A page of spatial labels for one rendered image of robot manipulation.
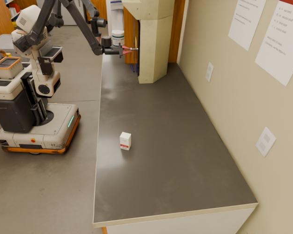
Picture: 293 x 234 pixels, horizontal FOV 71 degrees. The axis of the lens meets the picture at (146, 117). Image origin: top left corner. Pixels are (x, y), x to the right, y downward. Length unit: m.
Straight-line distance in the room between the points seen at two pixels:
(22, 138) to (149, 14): 1.69
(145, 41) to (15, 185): 1.77
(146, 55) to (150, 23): 0.21
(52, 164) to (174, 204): 1.67
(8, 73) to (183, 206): 1.83
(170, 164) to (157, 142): 0.16
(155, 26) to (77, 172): 1.55
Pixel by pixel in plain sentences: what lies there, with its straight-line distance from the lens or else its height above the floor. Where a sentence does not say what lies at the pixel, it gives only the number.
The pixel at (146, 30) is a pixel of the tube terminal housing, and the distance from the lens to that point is 1.49.
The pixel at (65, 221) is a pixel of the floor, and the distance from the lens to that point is 2.02.
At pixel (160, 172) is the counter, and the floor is 0.94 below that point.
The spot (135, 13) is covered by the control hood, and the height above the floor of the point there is 1.45.
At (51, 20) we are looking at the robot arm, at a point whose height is 1.25.
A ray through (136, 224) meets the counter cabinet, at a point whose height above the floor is 0.88.
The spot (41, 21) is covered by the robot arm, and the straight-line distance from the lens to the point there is 1.70.
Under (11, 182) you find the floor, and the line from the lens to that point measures 2.42.
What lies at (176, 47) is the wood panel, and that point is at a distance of 1.99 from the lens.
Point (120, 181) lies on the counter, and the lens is 0.99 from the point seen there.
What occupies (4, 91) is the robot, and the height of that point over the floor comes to 0.79.
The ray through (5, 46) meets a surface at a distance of 3.54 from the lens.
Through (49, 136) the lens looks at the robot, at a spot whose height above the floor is 0.28.
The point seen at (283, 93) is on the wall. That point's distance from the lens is 0.92.
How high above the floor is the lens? 1.77
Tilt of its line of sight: 39 degrees down
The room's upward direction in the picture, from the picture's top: 3 degrees clockwise
